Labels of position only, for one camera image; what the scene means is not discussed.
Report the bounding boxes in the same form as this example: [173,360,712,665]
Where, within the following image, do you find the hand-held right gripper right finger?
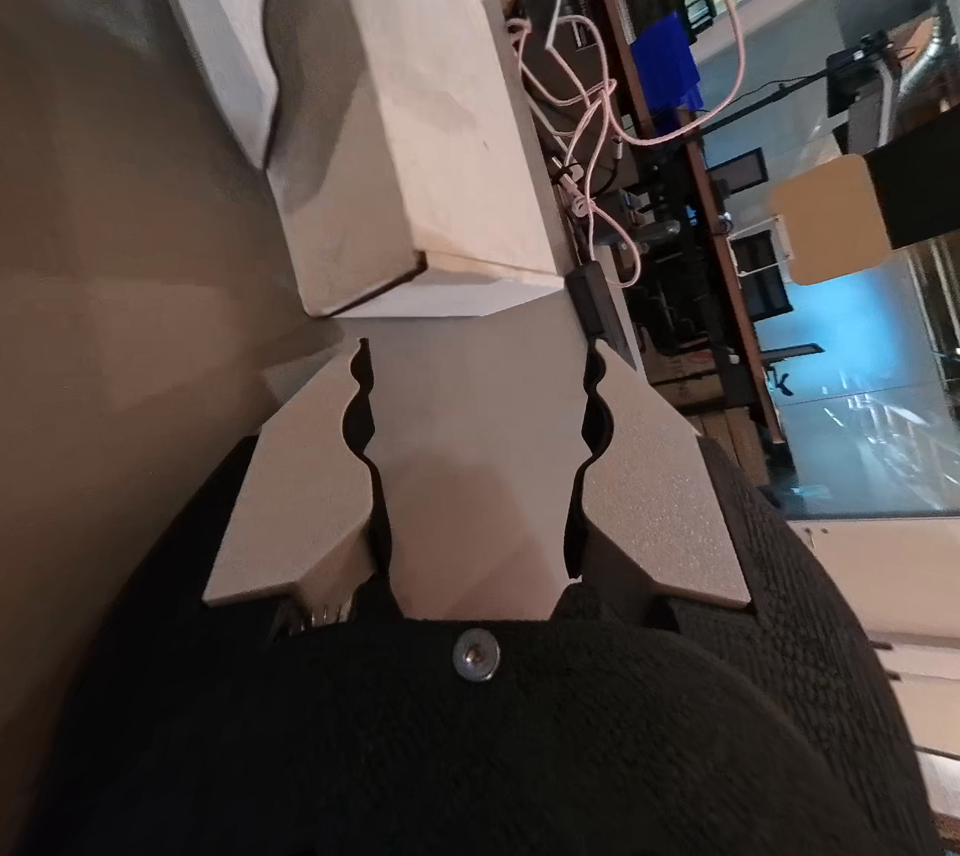
[561,338,753,609]

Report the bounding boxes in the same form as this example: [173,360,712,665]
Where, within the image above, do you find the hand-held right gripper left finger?
[201,337,404,618]

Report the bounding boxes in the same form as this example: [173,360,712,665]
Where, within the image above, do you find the white cardboard box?
[266,0,566,321]

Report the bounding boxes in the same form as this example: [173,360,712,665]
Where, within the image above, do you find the blue plastic bin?
[628,10,708,116]

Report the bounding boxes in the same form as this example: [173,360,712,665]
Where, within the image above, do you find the black power adapter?
[564,262,633,356]

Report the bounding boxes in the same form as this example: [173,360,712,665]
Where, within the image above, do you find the wooden workbench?
[581,0,790,470]

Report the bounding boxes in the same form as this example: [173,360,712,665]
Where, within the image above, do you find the beige rounded board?
[771,154,894,287]

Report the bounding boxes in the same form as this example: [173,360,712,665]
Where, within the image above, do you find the black block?
[862,130,960,251]

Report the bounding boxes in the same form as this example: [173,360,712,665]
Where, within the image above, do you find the white and pink cables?
[506,0,748,288]

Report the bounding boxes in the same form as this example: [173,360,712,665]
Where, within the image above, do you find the silver ventilation duct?
[896,12,960,95]

